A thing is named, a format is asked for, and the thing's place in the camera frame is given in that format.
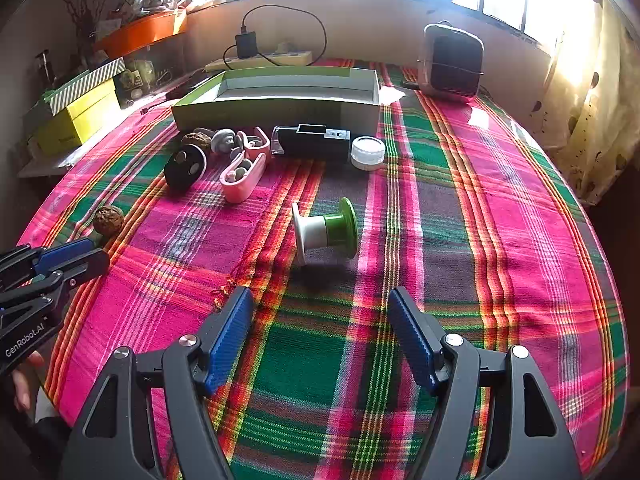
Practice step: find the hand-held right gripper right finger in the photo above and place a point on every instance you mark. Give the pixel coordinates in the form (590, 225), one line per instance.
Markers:
(412, 340)

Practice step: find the black rectangular device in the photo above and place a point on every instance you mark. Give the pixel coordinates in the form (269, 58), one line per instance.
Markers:
(310, 142)

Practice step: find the green striped box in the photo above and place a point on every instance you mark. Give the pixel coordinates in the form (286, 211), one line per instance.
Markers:
(85, 82)

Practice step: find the pink clip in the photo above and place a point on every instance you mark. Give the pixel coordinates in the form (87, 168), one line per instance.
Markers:
(245, 187)

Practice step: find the cream power strip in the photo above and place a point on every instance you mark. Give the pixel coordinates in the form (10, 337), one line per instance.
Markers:
(260, 59)

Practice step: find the black charger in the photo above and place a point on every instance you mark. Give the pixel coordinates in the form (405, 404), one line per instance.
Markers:
(246, 44)

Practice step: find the orange box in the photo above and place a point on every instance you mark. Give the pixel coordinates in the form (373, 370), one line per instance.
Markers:
(145, 30)

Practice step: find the white plug adapter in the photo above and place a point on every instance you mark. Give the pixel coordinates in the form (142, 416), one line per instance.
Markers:
(283, 49)

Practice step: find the ridged brown walnut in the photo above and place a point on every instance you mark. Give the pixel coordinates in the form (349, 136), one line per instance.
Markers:
(196, 139)

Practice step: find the black round lid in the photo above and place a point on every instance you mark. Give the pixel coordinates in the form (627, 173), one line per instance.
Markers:
(185, 167)

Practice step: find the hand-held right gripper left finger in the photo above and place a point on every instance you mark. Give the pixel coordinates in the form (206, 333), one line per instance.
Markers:
(230, 340)

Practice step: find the green and white spool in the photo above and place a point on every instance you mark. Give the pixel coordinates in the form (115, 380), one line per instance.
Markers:
(325, 232)

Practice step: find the cluttered side shelf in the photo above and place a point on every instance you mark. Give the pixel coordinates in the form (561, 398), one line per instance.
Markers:
(140, 70)

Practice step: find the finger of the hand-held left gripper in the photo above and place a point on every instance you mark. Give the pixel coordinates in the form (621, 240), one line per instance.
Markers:
(60, 255)
(90, 262)

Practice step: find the green cardboard box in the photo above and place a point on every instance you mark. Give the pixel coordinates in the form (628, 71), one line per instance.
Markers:
(277, 105)

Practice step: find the clear white jar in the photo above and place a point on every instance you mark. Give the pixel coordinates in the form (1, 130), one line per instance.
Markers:
(367, 152)

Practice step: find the black smartphone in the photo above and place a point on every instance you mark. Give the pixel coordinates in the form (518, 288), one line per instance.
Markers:
(182, 91)

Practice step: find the person's left hand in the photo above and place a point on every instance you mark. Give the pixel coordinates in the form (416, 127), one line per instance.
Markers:
(22, 390)

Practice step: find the grey small heater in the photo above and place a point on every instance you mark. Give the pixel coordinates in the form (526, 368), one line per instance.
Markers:
(452, 62)

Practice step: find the yellow box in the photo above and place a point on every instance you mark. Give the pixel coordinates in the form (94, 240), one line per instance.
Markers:
(75, 120)

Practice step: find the cream dotted curtain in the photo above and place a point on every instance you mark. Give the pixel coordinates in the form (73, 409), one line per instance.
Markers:
(595, 85)

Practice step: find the pitted brown walnut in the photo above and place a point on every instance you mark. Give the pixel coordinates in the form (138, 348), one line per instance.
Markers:
(107, 220)

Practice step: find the plaid blanket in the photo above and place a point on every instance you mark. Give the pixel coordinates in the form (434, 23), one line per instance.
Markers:
(450, 260)

